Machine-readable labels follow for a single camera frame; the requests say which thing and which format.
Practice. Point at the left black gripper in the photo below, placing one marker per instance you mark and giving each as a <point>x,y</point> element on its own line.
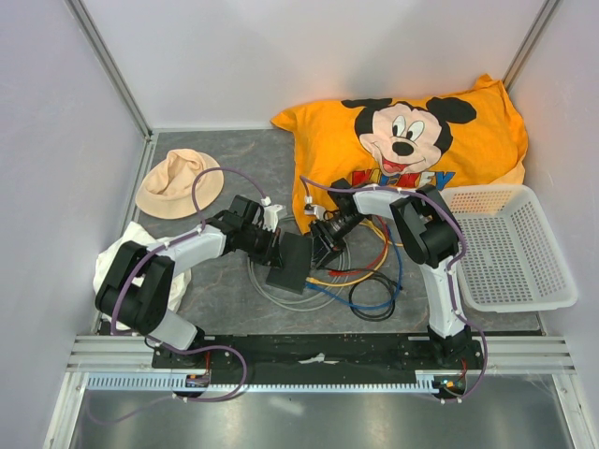
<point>270,255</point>

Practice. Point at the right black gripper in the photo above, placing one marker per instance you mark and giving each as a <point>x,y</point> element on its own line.
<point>325,245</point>

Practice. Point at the black network switch box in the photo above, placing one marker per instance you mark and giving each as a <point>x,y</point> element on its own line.
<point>296,253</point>

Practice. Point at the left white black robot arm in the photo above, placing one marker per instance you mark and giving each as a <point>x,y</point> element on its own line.
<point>134,294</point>

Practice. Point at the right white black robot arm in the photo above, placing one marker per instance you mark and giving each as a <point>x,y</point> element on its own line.
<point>429,234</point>

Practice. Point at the peach bucket hat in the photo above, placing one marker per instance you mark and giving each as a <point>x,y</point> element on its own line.
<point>166,191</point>

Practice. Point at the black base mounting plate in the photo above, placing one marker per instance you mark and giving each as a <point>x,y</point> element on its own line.
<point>375,357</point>

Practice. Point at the orange Mickey Mouse pillow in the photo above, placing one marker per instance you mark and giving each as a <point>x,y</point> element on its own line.
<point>467,138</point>

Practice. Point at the white plastic basket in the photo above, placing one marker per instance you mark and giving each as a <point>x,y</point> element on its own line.
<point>513,261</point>

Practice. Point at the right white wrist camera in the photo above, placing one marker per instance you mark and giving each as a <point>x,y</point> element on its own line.
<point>312,209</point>

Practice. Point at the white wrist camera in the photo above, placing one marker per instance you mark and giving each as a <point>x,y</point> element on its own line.
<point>312,209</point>
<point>272,213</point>

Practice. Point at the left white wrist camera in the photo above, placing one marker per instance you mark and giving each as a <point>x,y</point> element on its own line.
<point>272,213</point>

